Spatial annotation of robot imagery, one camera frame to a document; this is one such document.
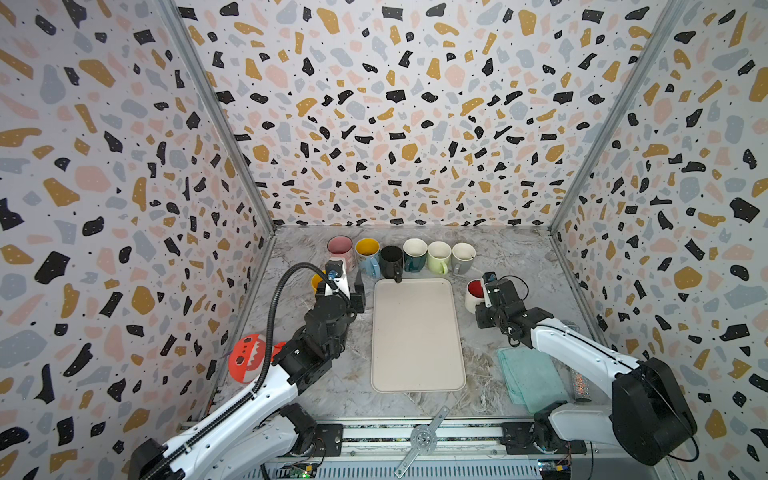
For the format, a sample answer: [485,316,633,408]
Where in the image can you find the white mug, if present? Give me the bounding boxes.
[464,279,485,314]

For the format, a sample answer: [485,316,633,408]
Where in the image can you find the yellow mug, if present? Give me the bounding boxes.
[311,274,326,295]

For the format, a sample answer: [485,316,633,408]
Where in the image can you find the blue butterfly mug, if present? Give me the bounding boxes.
[355,238,382,280]

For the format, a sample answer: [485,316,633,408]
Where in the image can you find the black mug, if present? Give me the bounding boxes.
[379,245,404,283]

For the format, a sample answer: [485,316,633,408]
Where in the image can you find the pink mug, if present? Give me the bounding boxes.
[327,235,356,271]

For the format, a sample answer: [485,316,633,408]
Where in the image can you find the grey mug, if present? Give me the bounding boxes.
[452,242,477,275]

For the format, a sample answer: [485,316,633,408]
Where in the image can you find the dark green mug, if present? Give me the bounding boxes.
[402,238,428,273]

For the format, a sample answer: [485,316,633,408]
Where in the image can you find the light green mug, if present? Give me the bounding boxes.
[427,241,452,275]

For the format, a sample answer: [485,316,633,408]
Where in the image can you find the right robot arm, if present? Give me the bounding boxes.
[475,272,698,466]

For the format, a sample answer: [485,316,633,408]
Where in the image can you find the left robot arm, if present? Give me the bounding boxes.
[129,258,365,479]

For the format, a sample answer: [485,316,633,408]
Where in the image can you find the beige plastic tray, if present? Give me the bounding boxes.
[371,278,466,393]

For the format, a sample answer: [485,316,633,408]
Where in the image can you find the light green cloth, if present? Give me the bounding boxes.
[497,347,569,414]

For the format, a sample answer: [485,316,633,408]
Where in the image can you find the red shark toy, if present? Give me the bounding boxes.
[228,334,285,385]

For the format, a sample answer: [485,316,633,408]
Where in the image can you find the glitter filled glass tube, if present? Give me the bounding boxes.
[570,370,592,403]

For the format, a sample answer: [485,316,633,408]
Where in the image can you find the left black corrugated cable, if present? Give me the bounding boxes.
[140,262,337,480]

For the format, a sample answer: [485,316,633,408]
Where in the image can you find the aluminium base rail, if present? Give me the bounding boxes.
[164,416,673,480]

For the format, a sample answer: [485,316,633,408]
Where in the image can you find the metal perforated bracket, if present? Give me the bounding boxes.
[395,405,450,479]

